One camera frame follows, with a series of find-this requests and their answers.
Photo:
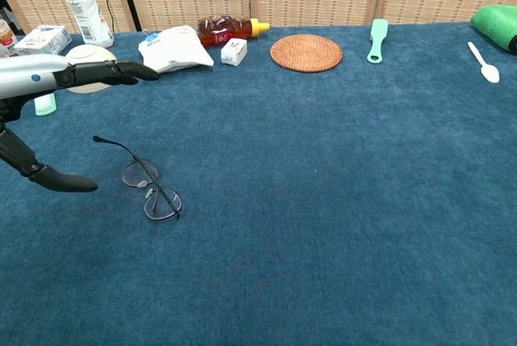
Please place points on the blue table cloth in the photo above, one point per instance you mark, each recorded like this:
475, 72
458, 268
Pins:
303, 200

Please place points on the small mint green brush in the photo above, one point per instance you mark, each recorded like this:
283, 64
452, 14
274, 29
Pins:
45, 105

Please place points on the white blue carton box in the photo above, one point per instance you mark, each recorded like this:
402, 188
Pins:
42, 40

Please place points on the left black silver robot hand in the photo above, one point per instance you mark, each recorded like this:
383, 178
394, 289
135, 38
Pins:
28, 73

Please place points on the blue binder clip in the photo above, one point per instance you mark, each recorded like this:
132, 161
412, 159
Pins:
150, 37

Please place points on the long mint green paddle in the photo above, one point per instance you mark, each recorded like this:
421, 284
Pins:
379, 36

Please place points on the honey squeeze bottle yellow cap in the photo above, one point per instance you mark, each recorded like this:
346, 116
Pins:
220, 30

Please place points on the brown spread jar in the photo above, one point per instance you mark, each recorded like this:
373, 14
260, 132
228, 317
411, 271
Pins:
5, 36

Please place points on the black wire-frame eyeglasses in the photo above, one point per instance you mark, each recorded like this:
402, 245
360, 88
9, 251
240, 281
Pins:
161, 204

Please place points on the white powder bag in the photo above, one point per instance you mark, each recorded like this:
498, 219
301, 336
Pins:
173, 53

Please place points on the round woven rattan coaster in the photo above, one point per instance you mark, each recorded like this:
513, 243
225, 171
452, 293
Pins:
306, 53

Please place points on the folded green towel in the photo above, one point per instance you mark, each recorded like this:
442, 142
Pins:
494, 24

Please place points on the beige upturned bowl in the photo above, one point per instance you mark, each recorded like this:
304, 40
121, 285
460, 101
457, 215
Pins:
91, 54

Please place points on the small white box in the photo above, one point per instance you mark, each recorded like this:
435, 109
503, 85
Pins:
233, 53

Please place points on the white plastic spoon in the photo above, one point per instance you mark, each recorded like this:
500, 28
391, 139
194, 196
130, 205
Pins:
490, 73

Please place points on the white drink bottle yellow cap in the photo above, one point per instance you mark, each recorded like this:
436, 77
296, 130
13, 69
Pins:
85, 10

